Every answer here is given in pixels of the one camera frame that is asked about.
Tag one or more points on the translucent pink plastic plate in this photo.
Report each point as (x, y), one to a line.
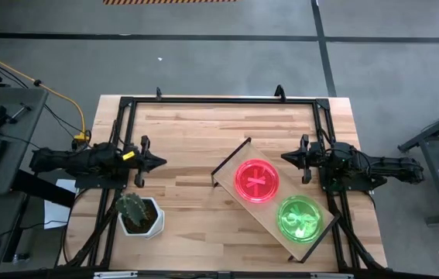
(257, 180)
(267, 191)
(248, 170)

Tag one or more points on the black aluminium table frame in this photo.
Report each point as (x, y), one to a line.
(223, 100)

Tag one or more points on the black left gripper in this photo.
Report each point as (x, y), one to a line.
(141, 160)

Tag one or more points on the green cactus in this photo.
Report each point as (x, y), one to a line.
(132, 207)

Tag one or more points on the black frame mount bracket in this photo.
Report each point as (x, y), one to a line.
(158, 94)
(280, 94)

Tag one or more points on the white paper sheet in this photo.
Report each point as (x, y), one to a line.
(54, 213)

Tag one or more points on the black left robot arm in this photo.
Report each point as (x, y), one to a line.
(72, 160)

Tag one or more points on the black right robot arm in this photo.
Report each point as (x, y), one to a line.
(381, 166)

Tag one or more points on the translucent green plastic plate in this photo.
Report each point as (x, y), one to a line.
(300, 219)
(290, 209)

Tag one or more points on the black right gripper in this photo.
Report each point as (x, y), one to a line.
(307, 157)

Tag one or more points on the yellow label tag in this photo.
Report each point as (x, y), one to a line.
(128, 156)

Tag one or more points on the white hexagonal plant pot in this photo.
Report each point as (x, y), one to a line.
(157, 224)

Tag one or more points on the grey side desk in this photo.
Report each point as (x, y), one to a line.
(18, 155)

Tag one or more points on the black flat panel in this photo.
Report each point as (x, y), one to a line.
(45, 190)

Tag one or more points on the black metal stand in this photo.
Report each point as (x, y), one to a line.
(438, 178)

